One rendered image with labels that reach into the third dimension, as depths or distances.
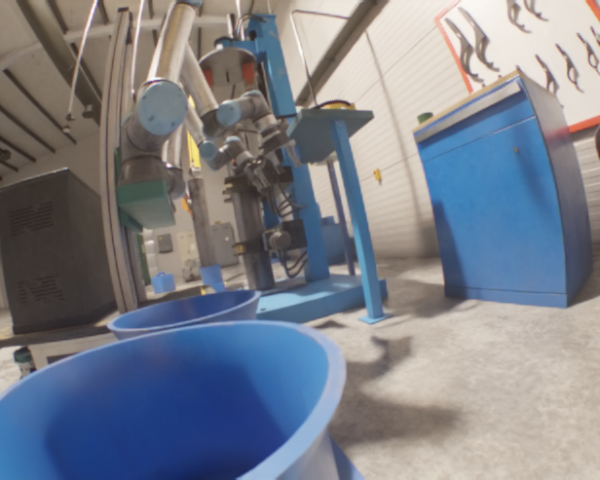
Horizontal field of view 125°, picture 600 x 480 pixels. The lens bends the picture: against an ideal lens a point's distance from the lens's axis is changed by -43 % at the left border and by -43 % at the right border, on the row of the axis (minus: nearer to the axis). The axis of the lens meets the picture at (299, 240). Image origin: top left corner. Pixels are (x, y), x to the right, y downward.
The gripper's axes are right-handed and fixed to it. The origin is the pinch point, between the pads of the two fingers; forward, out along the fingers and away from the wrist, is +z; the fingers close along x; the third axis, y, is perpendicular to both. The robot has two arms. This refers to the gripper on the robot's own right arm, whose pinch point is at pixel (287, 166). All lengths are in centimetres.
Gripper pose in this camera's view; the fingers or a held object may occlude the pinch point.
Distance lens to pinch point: 114.0
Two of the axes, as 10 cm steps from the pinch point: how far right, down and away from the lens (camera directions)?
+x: 5.4, 0.0, -8.4
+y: -7.1, 5.4, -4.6
